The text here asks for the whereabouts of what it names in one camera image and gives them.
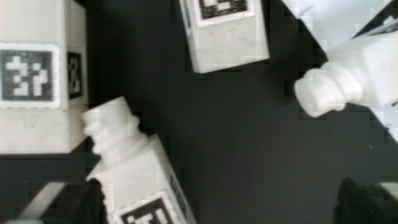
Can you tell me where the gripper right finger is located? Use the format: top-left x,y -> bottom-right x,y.
335,178 -> 398,224

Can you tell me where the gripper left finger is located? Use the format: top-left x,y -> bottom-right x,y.
5,181 -> 106,224

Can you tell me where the white square table top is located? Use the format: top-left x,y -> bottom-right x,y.
280,0 -> 392,41

